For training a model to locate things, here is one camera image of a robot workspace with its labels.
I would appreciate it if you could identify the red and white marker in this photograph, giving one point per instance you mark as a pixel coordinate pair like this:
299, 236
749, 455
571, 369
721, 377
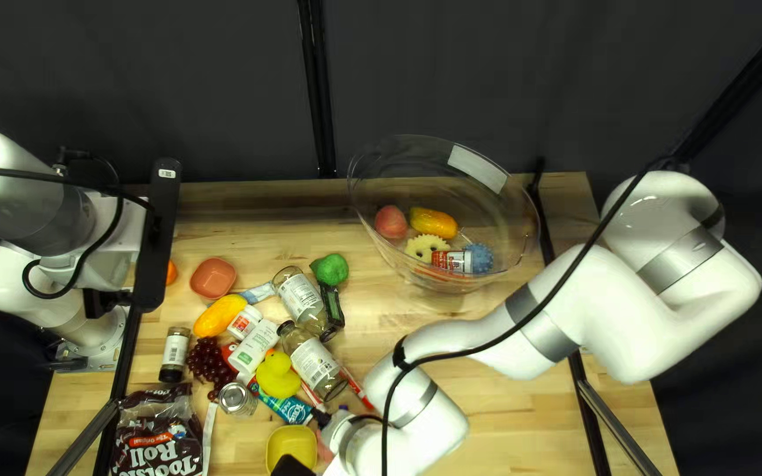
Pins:
358, 390

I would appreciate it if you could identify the pink toy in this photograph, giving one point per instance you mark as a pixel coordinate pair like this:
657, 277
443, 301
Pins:
323, 449

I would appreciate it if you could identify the yellow bumpy toy fruit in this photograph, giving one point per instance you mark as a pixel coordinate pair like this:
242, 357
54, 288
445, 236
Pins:
219, 316

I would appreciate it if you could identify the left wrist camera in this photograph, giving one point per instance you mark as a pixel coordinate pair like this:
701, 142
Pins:
156, 251

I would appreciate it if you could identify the dark green rectangular device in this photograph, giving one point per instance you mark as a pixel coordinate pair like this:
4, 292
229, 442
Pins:
333, 305

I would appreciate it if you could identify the dark red toy grapes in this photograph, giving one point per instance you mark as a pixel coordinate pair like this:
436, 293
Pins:
208, 360

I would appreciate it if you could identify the yellow rubber duck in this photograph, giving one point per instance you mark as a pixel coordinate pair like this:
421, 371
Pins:
277, 377

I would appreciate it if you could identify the peach toy fruit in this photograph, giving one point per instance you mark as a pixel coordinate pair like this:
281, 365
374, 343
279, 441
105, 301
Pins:
391, 222

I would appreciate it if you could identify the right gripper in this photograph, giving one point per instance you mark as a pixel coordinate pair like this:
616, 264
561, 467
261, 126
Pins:
336, 436

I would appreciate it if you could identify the silver tin can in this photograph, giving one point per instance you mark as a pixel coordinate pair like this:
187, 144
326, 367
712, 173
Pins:
237, 399

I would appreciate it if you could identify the clear bottle white label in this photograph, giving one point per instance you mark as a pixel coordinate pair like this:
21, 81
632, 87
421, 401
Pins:
315, 363
299, 297

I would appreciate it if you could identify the white tube green print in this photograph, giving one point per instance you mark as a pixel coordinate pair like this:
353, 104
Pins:
253, 347

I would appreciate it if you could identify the round scalloped sponge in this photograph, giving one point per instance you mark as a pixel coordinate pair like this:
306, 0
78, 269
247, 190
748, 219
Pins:
426, 248

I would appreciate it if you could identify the clear plastic bin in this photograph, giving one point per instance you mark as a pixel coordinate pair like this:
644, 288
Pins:
487, 211

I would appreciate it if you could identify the red and white spice jar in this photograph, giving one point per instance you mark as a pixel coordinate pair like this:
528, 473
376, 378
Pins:
450, 261

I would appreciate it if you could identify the yellow orange toy mango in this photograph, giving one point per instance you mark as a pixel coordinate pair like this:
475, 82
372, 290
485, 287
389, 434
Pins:
434, 223

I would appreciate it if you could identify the orange toy fruit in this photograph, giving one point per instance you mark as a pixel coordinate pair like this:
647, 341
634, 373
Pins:
170, 273

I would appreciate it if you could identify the blue spiky ball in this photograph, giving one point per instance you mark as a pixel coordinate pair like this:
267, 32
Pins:
480, 258

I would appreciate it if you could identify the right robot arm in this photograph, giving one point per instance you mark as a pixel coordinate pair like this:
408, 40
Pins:
619, 311

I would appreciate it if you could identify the spice jar black cap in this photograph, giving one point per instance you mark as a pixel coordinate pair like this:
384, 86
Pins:
174, 354

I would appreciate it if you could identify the salmon pink bowl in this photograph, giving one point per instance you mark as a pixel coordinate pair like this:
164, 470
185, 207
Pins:
213, 278

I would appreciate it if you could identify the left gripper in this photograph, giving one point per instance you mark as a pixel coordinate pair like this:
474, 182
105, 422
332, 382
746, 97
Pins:
133, 231

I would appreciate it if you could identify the blue toothpaste tube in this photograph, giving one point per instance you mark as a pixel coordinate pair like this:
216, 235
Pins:
292, 410

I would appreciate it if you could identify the green toy fruit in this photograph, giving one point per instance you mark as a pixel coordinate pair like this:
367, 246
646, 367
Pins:
330, 270

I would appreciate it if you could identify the brown candy bag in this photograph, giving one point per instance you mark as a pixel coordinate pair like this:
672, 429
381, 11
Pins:
156, 443

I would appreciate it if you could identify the blue and white packet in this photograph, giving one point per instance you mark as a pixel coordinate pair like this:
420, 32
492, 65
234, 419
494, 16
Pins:
258, 292

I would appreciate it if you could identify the yellow bowl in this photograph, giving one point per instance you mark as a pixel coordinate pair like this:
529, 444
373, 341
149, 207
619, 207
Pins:
292, 441

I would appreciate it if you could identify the red owl toy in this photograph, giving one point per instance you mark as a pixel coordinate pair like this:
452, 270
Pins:
227, 350

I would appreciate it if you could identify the white pill bottle red label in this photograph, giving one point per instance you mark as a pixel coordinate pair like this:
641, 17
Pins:
243, 322

